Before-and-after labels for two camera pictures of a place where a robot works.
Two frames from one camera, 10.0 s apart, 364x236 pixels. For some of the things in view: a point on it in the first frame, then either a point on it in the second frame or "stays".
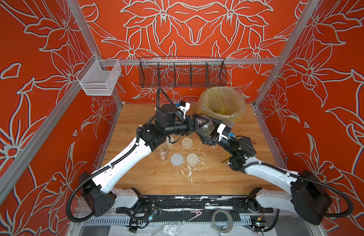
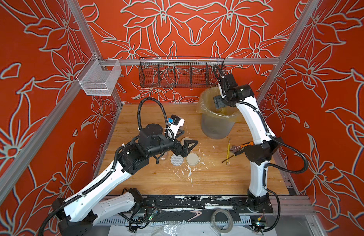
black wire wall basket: [176, 72] stays
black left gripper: [189, 128] → [185, 151]
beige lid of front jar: [192, 159] stays
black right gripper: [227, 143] → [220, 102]
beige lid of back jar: [187, 142] stays
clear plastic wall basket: [99, 77] stays
